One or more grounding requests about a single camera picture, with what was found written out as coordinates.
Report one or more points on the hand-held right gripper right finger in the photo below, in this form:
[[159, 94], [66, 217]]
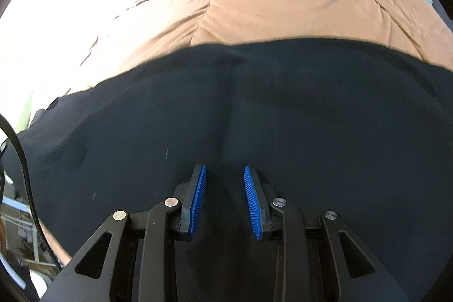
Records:
[[253, 206]]

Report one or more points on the orange blanket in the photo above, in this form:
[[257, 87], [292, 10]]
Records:
[[283, 4]]

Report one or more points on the white shelf unit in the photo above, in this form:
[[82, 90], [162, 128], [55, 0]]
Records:
[[21, 231]]

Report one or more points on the black pants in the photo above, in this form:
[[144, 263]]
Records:
[[283, 111]]

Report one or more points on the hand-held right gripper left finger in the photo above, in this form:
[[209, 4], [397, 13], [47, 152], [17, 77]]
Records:
[[198, 203]]

